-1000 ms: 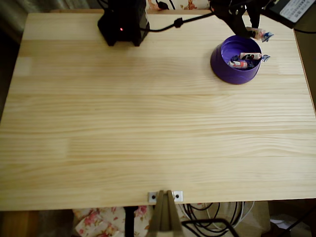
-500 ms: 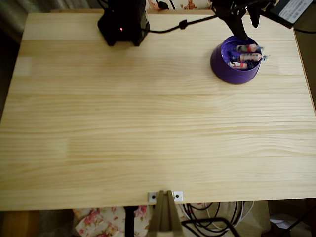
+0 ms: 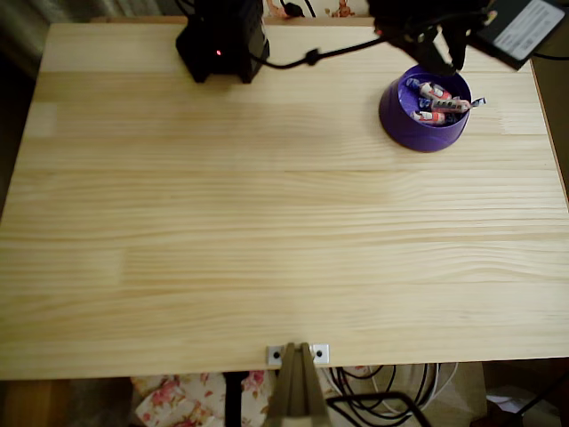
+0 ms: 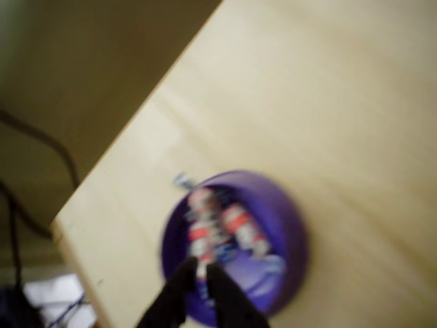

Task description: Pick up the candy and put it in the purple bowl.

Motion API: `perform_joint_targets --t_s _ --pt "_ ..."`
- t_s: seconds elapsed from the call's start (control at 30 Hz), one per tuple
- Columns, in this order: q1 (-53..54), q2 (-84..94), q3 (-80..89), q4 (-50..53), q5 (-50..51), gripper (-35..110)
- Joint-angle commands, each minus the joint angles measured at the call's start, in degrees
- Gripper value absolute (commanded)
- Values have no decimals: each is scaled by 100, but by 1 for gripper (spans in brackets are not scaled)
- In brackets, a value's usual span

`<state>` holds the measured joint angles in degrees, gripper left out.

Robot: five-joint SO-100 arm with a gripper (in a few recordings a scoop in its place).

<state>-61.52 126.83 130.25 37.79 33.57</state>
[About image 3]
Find silver metal bracket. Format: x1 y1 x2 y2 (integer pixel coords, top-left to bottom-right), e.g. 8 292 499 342
265 342 331 367

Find wrapped candy with twisted end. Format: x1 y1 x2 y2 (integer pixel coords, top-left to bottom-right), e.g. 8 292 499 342
427 96 487 113

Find black camera box with label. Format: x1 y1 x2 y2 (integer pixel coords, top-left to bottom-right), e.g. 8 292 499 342
468 0 566 72

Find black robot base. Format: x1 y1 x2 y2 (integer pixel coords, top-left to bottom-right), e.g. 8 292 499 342
174 0 271 85

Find candy blue white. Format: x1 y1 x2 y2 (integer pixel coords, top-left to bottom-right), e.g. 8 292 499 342
405 77 451 101

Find black camera cable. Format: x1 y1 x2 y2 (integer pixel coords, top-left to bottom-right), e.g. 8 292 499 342
248 32 389 71

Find floral cloth pink roses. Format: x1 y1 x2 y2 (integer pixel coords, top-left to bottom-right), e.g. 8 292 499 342
130 368 285 427

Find white cable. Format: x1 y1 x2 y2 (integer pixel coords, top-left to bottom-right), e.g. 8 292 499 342
323 362 460 413

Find floral fabric backdrop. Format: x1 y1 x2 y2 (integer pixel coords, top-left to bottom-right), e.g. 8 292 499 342
261 0 373 20

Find black vertical pole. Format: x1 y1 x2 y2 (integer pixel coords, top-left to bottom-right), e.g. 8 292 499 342
222 370 248 427

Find purple bowl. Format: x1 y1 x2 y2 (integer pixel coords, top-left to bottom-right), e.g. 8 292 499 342
378 63 473 154

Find black cable bundle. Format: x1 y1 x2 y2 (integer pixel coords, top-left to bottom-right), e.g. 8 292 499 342
332 364 397 418

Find black power cable with plug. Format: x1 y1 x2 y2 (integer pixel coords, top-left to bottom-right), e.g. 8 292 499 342
279 0 317 20

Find beige camera stand post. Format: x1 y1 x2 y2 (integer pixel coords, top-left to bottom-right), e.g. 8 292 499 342
266 341 331 420

